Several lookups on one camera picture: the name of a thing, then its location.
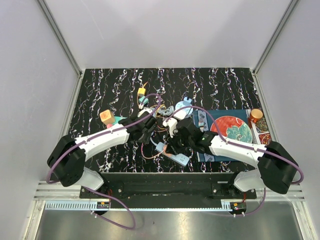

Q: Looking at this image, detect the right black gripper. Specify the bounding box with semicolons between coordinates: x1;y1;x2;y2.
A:
165;128;194;156

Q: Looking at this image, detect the light blue long power strip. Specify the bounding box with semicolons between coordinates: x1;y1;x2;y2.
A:
155;142;190;167

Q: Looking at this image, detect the teal triangular power strip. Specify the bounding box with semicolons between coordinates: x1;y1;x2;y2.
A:
112;116;126;126

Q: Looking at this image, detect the white square plug adapter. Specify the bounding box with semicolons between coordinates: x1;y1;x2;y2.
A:
173;109;192;121

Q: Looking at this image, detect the round light blue power socket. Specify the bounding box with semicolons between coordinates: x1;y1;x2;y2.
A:
175;101;193;116

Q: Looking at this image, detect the light blue charger plug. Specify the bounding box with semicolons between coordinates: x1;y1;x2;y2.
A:
183;97;192;106

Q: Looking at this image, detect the salmon small charger plug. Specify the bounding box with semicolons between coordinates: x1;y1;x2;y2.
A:
163;150;173;158

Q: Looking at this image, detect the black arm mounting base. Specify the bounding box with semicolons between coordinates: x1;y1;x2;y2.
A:
102;172;257;211

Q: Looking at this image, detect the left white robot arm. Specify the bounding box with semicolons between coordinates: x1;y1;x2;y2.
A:
46;113;157;198

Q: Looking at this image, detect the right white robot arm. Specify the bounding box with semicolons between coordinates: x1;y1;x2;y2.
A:
162;117;298;199

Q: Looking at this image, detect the teal small charger plug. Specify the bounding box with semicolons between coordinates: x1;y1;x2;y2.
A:
138;96;149;106

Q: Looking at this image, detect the yellow small charger plug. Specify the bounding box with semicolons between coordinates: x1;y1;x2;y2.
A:
137;87;146;96

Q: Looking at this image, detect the silver metal fork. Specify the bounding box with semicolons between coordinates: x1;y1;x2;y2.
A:
198;118;205;132

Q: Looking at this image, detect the dark blue patterned placemat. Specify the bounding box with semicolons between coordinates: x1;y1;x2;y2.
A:
192;109;252;163

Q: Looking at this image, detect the red floral ceramic plate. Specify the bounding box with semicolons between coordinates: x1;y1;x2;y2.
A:
215;116;253;143

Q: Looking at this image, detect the copper metal cup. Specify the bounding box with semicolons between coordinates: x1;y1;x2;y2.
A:
249;108;264;123

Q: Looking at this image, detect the colourful patterned coaster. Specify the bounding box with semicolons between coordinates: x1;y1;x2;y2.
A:
249;117;272;145

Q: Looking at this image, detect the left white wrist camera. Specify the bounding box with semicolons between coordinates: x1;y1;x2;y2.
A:
137;108;154;118

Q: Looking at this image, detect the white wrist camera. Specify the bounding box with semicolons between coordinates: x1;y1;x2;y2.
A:
162;117;178;138
137;108;154;118

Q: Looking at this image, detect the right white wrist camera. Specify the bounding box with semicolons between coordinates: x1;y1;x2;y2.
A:
162;117;178;138

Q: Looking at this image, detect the grey bundled cord with plug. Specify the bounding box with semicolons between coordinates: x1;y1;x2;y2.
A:
162;105;177;117

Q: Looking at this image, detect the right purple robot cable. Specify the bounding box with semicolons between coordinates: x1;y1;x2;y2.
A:
163;106;306;218

